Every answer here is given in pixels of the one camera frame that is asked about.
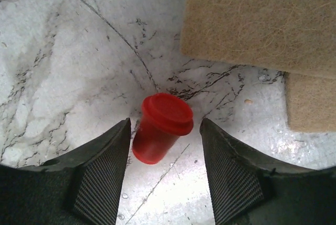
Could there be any brown cardboard sheet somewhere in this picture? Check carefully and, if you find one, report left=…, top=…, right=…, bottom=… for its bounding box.
left=181, top=0, right=335, bottom=78
left=285, top=73, right=335, bottom=133

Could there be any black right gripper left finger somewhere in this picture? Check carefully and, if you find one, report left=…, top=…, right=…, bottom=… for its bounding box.
left=1, top=119, right=131, bottom=224

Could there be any red capsule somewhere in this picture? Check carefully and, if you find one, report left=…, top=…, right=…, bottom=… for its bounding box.
left=132, top=93, right=194, bottom=165

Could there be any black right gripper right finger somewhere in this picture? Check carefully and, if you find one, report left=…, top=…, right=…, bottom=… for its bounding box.
left=200, top=119, right=335, bottom=224

